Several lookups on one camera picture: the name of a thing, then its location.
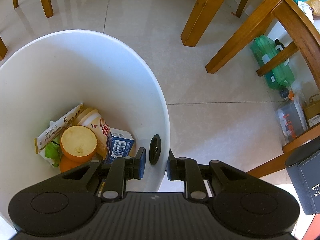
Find blue carton box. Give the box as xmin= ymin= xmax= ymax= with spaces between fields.
xmin=104 ymin=128 xmax=135 ymax=164

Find orange half cut fruit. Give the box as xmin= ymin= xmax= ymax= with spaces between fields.
xmin=60 ymin=125 xmax=98 ymax=163

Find milk tea paper cup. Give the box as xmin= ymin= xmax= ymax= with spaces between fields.
xmin=73 ymin=107 xmax=110 ymax=160

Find green white snack wrapper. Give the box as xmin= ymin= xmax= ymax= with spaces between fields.
xmin=40 ymin=134 xmax=63 ymax=168

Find long gold white wrapper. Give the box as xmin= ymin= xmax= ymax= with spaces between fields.
xmin=34 ymin=102 xmax=84 ymax=154

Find white plastic trash bin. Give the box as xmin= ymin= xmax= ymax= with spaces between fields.
xmin=1 ymin=30 xmax=170 ymax=220

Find black round bin magnet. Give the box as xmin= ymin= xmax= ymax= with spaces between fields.
xmin=149 ymin=134 xmax=162 ymax=165

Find clear plastic storage box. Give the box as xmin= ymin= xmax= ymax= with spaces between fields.
xmin=276 ymin=91 xmax=308 ymax=144

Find dark leather box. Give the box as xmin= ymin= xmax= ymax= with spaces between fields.
xmin=285 ymin=137 xmax=320 ymax=215

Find green plastic case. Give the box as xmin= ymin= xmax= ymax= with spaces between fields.
xmin=249 ymin=34 xmax=296 ymax=91

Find brown cardboard carton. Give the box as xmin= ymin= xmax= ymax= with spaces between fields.
xmin=303 ymin=94 xmax=320 ymax=128

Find wooden dining table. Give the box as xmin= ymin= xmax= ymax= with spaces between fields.
xmin=181 ymin=0 xmax=281 ymax=74

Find wooden chair right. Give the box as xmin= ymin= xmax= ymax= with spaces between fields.
xmin=246 ymin=0 xmax=320 ymax=179

